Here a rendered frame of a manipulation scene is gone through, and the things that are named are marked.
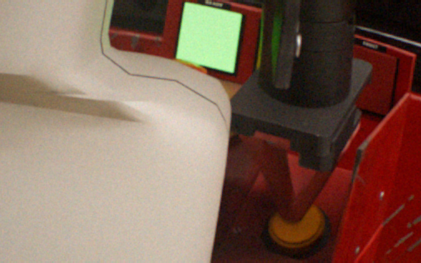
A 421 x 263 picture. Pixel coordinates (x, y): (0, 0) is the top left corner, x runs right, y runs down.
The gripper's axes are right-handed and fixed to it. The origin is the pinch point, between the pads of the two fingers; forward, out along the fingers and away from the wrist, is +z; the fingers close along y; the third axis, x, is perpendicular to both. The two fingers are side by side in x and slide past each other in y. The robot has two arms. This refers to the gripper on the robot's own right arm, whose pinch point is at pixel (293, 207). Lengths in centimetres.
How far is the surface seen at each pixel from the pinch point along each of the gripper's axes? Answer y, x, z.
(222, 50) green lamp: 10.1, 9.7, -4.2
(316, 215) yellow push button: 0.8, -1.5, 0.8
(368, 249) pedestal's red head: 3.7, -5.3, 4.9
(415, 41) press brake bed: 27.3, -2.5, -1.2
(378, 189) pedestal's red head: 3.3, -5.2, -0.9
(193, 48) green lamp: 10.0, 11.9, -3.8
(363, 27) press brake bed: 26.0, 2.8, -1.5
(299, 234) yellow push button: -0.7, -1.0, 1.4
